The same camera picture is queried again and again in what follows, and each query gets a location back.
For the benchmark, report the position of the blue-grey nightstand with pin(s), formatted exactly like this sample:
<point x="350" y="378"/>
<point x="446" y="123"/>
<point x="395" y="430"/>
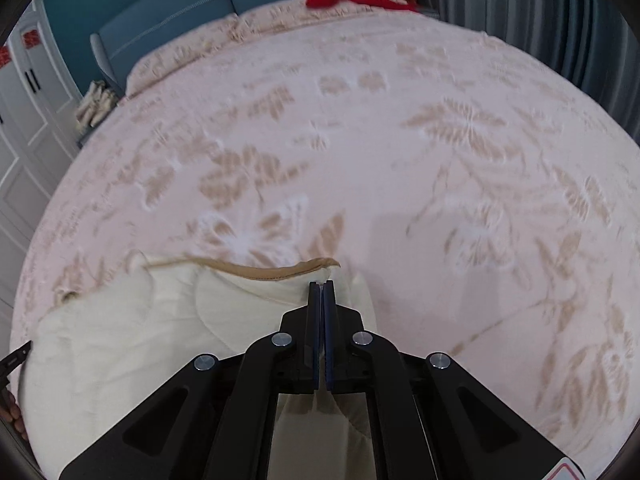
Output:
<point x="86" y="136"/>

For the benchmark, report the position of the person's left hand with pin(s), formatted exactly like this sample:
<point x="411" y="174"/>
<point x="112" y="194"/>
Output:
<point x="11" y="410"/>

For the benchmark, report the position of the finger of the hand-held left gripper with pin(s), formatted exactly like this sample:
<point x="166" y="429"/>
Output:
<point x="14" y="360"/>

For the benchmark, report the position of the stack of folded cloths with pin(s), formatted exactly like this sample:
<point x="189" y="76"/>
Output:
<point x="97" y="105"/>

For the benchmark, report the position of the bed with pink floral cover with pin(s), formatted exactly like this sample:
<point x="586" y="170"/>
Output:
<point x="400" y="135"/>

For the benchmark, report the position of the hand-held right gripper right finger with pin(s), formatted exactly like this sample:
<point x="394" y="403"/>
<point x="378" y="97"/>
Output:
<point x="329" y="320"/>

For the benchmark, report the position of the pink floral pillow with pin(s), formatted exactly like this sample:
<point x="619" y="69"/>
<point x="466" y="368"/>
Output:
<point x="200" y="45"/>

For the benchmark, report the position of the blue-grey curtain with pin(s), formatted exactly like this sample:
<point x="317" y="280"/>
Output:
<point x="525" y="20"/>

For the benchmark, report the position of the cream quilted jacket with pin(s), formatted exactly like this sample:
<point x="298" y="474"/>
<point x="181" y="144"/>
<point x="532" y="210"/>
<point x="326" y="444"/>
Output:
<point x="150" y="330"/>

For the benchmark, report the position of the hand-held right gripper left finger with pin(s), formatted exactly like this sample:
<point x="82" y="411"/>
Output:
<point x="315" y="320"/>

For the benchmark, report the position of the white wardrobe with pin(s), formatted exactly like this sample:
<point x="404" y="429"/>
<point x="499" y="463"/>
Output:
<point x="30" y="135"/>

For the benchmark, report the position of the blue upholstered headboard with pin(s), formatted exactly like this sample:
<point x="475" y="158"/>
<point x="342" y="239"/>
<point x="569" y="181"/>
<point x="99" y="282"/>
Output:
<point x="200" y="5"/>

